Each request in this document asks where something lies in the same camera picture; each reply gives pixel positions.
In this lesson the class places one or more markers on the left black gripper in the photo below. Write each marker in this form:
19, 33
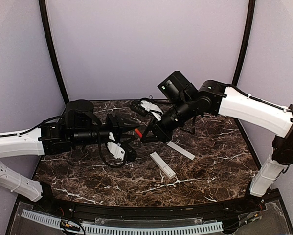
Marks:
119, 124

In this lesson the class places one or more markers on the red battery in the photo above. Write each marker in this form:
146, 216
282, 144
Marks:
139, 133

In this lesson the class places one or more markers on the right black frame post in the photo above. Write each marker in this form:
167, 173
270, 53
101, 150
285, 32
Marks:
244, 43

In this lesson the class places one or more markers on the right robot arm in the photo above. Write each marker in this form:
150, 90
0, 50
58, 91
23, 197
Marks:
218, 98

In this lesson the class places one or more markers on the left black frame post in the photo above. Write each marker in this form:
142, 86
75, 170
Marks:
51, 50

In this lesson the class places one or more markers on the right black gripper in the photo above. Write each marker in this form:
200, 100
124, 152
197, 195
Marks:
161, 134

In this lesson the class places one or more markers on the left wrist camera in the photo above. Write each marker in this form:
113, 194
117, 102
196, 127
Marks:
124, 152

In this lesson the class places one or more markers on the black front rail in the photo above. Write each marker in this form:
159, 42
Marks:
89, 212

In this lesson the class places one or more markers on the white remote battery cover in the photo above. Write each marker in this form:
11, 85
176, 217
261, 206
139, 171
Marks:
181, 150

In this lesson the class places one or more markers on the white remote control body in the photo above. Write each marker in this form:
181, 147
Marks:
162, 165

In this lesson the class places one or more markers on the black frame post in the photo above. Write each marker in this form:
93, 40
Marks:
51, 50
244, 43

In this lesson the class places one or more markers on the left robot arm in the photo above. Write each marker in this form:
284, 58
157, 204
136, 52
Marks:
78, 125

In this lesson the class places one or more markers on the white slotted cable duct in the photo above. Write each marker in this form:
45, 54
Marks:
125, 227

